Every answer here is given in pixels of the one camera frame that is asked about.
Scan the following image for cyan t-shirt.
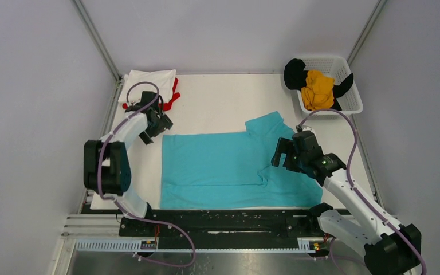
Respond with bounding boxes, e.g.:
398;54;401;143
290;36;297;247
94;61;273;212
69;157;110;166
160;112;323;210

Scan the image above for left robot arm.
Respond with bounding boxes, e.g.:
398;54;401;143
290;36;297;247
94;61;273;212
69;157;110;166
83;91;173;235

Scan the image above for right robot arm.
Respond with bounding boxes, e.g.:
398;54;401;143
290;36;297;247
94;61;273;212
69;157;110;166
271;131;426;274

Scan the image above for red folded t-shirt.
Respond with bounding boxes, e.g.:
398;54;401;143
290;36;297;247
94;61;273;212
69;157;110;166
118;77;180;112

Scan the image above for white folded t-shirt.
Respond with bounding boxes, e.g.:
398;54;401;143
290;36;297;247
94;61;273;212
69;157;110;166
119;69;176;102

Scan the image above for yellow t-shirt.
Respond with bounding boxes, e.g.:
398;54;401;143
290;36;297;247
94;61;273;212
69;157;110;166
301;70;335;111

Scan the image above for white plastic basket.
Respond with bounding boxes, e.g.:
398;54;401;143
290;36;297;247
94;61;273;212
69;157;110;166
297;54;364;116

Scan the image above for black t-shirt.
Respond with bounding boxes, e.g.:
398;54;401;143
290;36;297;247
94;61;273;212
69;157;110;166
284;58;354;111

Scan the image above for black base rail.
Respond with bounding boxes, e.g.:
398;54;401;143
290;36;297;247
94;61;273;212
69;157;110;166
119;209;325;250

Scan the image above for white slotted cable duct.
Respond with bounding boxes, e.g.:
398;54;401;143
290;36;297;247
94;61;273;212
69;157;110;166
74;237;329;254

